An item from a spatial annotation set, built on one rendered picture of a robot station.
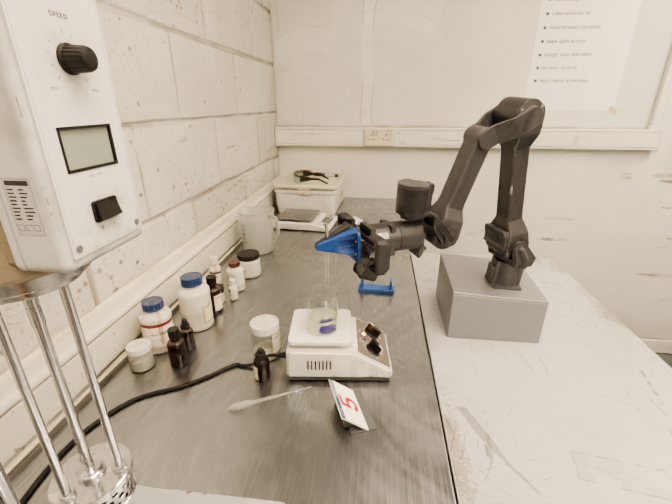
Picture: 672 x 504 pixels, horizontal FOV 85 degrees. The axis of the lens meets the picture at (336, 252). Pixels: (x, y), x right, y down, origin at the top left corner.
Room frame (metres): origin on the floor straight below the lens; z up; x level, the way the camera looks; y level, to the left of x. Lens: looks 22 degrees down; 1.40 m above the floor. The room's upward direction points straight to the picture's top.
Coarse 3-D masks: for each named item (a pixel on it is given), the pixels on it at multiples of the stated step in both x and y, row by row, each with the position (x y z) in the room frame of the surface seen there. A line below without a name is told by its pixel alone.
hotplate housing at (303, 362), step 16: (352, 320) 0.67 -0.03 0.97; (352, 336) 0.61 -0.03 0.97; (288, 352) 0.56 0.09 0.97; (304, 352) 0.56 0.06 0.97; (320, 352) 0.56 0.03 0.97; (336, 352) 0.56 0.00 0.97; (352, 352) 0.56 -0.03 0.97; (288, 368) 0.56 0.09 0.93; (304, 368) 0.56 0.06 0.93; (320, 368) 0.56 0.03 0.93; (336, 368) 0.56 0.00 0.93; (352, 368) 0.56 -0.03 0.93; (368, 368) 0.56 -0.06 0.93; (384, 368) 0.56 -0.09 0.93
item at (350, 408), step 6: (336, 384) 0.52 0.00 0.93; (336, 390) 0.50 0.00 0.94; (342, 390) 0.51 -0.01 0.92; (348, 390) 0.52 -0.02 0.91; (342, 396) 0.49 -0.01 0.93; (348, 396) 0.50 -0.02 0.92; (342, 402) 0.47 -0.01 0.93; (348, 402) 0.49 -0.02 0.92; (354, 402) 0.50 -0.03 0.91; (348, 408) 0.47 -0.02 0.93; (354, 408) 0.48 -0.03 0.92; (348, 414) 0.45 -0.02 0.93; (354, 414) 0.46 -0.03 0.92; (360, 414) 0.47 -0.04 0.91; (354, 420) 0.45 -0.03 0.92; (360, 420) 0.46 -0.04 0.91
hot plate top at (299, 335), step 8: (296, 312) 0.67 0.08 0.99; (304, 312) 0.67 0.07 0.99; (344, 312) 0.67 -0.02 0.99; (296, 320) 0.64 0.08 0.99; (304, 320) 0.64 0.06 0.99; (344, 320) 0.64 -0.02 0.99; (296, 328) 0.61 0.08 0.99; (304, 328) 0.61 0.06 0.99; (344, 328) 0.61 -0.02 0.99; (288, 336) 0.59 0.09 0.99; (296, 336) 0.58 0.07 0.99; (304, 336) 0.58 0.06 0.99; (312, 336) 0.58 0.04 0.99; (328, 336) 0.58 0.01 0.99; (336, 336) 0.58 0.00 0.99; (344, 336) 0.58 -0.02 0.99; (296, 344) 0.56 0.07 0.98; (304, 344) 0.56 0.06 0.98; (312, 344) 0.56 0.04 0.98; (320, 344) 0.56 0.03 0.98; (328, 344) 0.56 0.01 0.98; (336, 344) 0.56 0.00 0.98; (344, 344) 0.56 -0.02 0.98
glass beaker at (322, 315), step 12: (312, 288) 0.63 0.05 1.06; (324, 288) 0.64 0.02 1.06; (336, 288) 0.62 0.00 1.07; (312, 300) 0.58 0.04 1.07; (324, 300) 0.64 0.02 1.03; (336, 300) 0.60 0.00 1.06; (312, 312) 0.59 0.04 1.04; (324, 312) 0.58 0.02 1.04; (336, 312) 0.60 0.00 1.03; (312, 324) 0.59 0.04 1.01; (324, 324) 0.58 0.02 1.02; (336, 324) 0.60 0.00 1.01; (324, 336) 0.58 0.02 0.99
